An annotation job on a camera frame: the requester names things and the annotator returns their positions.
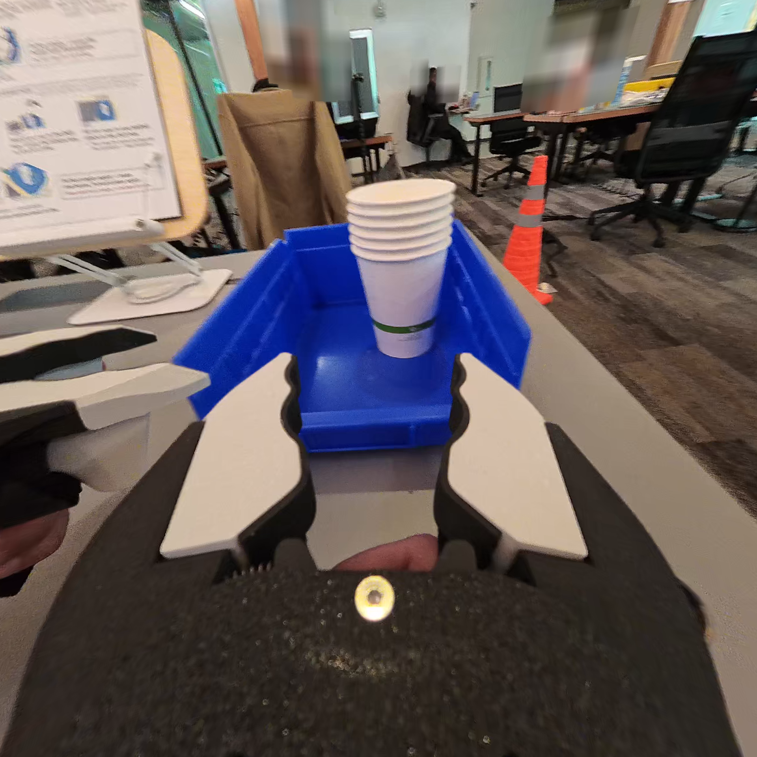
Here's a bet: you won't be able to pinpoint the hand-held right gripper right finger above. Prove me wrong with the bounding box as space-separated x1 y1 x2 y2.
433 353 589 574

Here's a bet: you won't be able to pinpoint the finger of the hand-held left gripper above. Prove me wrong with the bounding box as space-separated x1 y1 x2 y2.
0 325 158 385
0 364 212 433

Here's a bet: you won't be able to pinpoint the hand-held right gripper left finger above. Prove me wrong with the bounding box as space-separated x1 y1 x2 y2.
160 353 316 572

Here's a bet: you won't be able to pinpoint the blue plastic bin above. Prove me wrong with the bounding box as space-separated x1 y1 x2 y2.
173 219 533 454

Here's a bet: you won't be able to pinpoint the stack of nested paper cups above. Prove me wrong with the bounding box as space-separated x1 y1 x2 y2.
346 179 458 360

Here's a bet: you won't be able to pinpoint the person's left hand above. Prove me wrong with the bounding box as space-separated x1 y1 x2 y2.
0 509 72 580

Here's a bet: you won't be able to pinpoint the person's right hand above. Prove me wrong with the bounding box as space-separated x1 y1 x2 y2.
333 534 441 572

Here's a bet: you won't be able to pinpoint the orange traffic cone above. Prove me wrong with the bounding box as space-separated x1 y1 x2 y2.
502 155 555 306

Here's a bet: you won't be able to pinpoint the printed instruction sheet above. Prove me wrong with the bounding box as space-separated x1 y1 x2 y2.
0 0 184 248

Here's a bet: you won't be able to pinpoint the tan cloth cover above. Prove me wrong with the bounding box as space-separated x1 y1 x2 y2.
216 91 354 250

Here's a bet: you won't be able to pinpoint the black office chair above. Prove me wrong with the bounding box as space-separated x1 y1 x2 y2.
481 83 543 189
587 32 757 248

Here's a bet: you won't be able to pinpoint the long wood-top desk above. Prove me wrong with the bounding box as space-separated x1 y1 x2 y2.
463 102 662 197

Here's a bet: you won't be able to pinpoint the white blue cartons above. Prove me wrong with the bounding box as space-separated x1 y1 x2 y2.
617 56 649 106

